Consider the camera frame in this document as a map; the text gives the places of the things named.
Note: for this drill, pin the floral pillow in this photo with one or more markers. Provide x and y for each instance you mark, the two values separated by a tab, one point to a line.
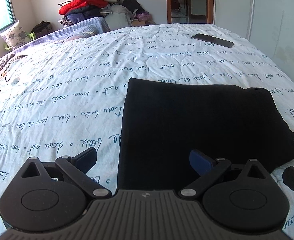
13	36

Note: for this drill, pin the black smartphone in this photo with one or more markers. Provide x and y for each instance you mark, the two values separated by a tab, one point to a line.
212	40

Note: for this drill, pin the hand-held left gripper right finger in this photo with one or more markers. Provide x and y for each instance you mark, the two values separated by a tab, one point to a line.
202	162

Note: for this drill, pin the small white charger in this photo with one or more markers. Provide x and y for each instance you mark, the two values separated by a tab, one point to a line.
15	81

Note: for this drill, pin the black pants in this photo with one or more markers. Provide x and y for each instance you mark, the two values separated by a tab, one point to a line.
199	117

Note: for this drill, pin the dark duffel bag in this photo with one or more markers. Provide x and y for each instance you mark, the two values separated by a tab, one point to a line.
42	29

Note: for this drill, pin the wooden door frame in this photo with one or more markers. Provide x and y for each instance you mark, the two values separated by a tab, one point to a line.
168	2

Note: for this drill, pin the pile of folded clothes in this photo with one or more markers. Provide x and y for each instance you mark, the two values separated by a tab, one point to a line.
87	3

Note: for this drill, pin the grey cloth bundle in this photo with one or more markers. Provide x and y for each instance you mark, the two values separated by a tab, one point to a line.
117	18

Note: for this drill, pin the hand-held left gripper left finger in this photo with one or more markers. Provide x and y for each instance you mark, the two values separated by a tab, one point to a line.
85	159

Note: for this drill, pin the blue quilted blanket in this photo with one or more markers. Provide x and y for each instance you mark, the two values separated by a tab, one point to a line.
62	33

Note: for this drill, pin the white script-printed bedspread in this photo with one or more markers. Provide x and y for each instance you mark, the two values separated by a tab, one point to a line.
74	92

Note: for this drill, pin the purple cloth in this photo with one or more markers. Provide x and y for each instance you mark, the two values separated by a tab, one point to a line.
143	16

